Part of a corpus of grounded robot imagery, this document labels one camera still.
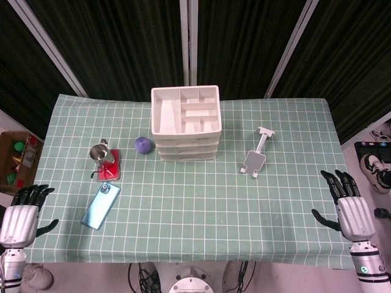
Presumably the green white checked tablecloth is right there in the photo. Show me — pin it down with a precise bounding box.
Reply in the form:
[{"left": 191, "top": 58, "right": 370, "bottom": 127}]
[{"left": 23, "top": 93, "right": 357, "bottom": 270}]

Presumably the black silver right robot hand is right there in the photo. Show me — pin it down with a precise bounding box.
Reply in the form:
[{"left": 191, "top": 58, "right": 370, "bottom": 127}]
[{"left": 310, "top": 170, "right": 377, "bottom": 242}]

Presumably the white black sneaker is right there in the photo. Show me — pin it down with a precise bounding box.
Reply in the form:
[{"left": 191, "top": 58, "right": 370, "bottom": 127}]
[{"left": 360, "top": 153, "right": 391, "bottom": 194}]

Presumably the aluminium frame post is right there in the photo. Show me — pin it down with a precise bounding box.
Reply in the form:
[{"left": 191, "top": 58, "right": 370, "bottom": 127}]
[
  {"left": 179, "top": 0, "right": 199, "bottom": 87},
  {"left": 265, "top": 0, "right": 320, "bottom": 99},
  {"left": 12, "top": 0, "right": 90, "bottom": 98}
]

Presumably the purple ball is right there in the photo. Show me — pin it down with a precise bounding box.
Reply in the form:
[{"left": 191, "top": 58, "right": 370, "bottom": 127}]
[{"left": 134, "top": 136, "right": 153, "bottom": 154}]

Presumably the brown cardboard box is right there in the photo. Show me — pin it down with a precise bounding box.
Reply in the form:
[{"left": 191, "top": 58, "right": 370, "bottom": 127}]
[{"left": 0, "top": 131, "right": 45, "bottom": 187}]

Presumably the black flat case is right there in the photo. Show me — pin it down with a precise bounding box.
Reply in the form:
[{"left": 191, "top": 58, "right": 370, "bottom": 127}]
[{"left": 353, "top": 140, "right": 391, "bottom": 167}]

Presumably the clear plastic drawer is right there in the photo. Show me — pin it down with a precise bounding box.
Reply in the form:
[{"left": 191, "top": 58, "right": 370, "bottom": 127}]
[
  {"left": 155, "top": 134, "right": 221, "bottom": 145},
  {"left": 156, "top": 142, "right": 221, "bottom": 153},
  {"left": 158, "top": 151, "right": 219, "bottom": 162}
]

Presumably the white drawer organizer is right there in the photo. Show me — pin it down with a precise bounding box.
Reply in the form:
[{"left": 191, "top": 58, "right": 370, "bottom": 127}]
[{"left": 150, "top": 85, "right": 222, "bottom": 162}]

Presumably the blue smartphone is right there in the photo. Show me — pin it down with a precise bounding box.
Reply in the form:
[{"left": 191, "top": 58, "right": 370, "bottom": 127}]
[{"left": 80, "top": 181, "right": 122, "bottom": 231}]

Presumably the stainless steel gooseneck pitcher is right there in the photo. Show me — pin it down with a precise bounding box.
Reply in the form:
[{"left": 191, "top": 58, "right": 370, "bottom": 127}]
[{"left": 89, "top": 139, "right": 116, "bottom": 179}]

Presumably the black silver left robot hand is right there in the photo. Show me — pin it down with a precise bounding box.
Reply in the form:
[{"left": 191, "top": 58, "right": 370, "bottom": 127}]
[{"left": 0, "top": 184, "right": 59, "bottom": 247}]

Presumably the black curtain panel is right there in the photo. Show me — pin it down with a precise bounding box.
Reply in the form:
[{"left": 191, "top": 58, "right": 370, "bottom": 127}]
[
  {"left": 197, "top": 0, "right": 307, "bottom": 101},
  {"left": 273, "top": 0, "right": 391, "bottom": 145},
  {"left": 0, "top": 0, "right": 77, "bottom": 139},
  {"left": 26, "top": 0, "right": 186, "bottom": 100}
]

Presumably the black cable bundle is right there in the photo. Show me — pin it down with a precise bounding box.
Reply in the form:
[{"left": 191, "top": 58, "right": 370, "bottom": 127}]
[
  {"left": 127, "top": 262, "right": 167, "bottom": 293},
  {"left": 233, "top": 261, "right": 257, "bottom": 293}
]

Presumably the white grey phone stand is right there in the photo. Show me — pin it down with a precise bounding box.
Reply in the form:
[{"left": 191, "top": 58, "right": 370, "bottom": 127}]
[{"left": 239, "top": 126, "right": 276, "bottom": 179}]

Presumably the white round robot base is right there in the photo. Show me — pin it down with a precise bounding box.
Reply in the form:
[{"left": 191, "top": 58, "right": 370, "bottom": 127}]
[{"left": 167, "top": 264, "right": 214, "bottom": 293}]

